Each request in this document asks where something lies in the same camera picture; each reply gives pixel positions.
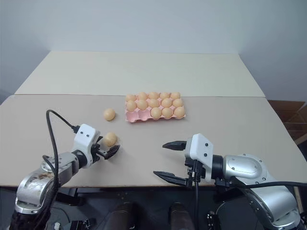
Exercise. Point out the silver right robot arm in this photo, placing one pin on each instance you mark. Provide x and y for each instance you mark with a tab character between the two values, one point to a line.
249	167

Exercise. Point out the brown cardboard box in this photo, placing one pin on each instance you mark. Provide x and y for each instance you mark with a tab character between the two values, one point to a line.
287	115

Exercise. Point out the dark rounded shape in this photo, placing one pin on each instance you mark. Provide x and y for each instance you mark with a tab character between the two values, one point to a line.
181	216
123	215

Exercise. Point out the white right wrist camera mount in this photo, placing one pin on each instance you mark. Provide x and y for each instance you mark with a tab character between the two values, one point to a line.
200	148

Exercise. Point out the tan egg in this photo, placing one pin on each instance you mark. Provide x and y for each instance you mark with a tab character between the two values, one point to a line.
141	104
156	112
131	105
175	95
178	103
110	139
131	97
179	111
165	95
153	95
167	112
142	95
166	102
109	114
153	103

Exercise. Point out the pink egg carton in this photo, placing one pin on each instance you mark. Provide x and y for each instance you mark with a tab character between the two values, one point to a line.
134	117

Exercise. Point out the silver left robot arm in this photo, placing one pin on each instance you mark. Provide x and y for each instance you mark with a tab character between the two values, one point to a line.
64	165

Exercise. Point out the black under-table bracket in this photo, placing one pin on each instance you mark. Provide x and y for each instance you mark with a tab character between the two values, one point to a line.
68	196

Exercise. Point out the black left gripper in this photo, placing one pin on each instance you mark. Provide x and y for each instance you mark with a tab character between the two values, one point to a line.
96	153

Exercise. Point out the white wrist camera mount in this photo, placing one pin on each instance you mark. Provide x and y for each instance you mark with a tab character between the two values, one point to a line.
200	148
84	140

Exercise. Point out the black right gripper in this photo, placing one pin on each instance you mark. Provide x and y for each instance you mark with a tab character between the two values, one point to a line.
196	170

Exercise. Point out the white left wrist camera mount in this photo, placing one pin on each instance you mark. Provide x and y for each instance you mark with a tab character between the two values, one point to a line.
84	140

